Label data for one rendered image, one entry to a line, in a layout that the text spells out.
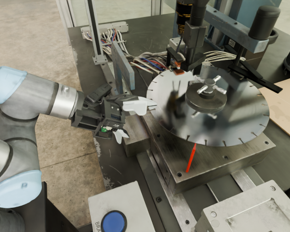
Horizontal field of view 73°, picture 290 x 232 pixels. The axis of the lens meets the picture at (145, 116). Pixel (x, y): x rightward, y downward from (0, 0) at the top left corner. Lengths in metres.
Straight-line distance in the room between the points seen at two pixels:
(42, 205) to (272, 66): 1.18
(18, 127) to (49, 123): 1.46
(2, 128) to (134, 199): 0.31
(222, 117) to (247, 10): 0.77
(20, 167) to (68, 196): 1.10
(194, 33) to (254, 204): 0.39
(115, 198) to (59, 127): 1.47
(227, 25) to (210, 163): 0.48
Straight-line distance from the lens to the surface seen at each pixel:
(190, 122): 0.50
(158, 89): 0.58
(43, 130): 1.90
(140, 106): 0.50
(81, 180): 1.52
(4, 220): 0.61
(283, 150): 0.82
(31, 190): 0.41
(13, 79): 0.44
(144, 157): 0.65
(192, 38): 0.51
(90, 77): 1.01
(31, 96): 0.44
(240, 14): 1.19
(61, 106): 0.45
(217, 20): 0.83
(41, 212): 0.65
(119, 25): 1.39
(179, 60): 0.66
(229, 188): 0.66
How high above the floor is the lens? 1.31
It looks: 47 degrees down
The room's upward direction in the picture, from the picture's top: straight up
